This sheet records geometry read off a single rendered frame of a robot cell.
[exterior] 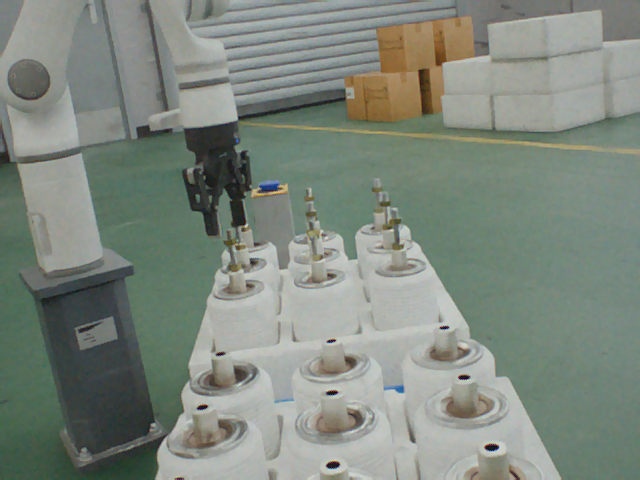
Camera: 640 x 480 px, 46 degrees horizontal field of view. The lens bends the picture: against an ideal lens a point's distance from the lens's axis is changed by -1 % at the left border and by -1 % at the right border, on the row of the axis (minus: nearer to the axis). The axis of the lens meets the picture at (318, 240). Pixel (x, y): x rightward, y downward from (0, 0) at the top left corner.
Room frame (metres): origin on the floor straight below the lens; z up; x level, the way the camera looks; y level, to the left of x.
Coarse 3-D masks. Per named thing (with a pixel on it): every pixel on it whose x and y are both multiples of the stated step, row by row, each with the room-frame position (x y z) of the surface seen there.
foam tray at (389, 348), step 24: (360, 288) 1.18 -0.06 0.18; (288, 312) 1.11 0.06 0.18; (360, 312) 1.07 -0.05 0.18; (456, 312) 1.01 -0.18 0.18; (288, 336) 1.01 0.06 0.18; (360, 336) 0.97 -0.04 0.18; (384, 336) 0.96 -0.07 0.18; (408, 336) 0.96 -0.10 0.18; (432, 336) 0.96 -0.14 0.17; (456, 336) 0.96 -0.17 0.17; (192, 360) 0.97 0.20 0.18; (240, 360) 0.96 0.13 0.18; (264, 360) 0.96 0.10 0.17; (288, 360) 0.96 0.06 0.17; (384, 360) 0.96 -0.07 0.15; (288, 384) 0.96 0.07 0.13; (384, 384) 0.96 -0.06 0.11
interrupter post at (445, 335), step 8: (440, 328) 0.73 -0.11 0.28; (448, 328) 0.73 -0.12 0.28; (440, 336) 0.72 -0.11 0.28; (448, 336) 0.71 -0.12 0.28; (440, 344) 0.72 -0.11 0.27; (448, 344) 0.71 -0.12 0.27; (456, 344) 0.72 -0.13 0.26; (440, 352) 0.72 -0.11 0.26; (448, 352) 0.71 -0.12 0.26; (456, 352) 0.72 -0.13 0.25
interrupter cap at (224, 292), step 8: (248, 280) 1.07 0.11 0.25; (256, 280) 1.06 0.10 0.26; (216, 288) 1.05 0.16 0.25; (224, 288) 1.04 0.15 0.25; (248, 288) 1.04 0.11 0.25; (256, 288) 1.02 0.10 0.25; (264, 288) 1.03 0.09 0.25; (216, 296) 1.01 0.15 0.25; (224, 296) 1.01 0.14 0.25; (232, 296) 1.00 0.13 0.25; (240, 296) 1.00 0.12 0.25; (248, 296) 1.00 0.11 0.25
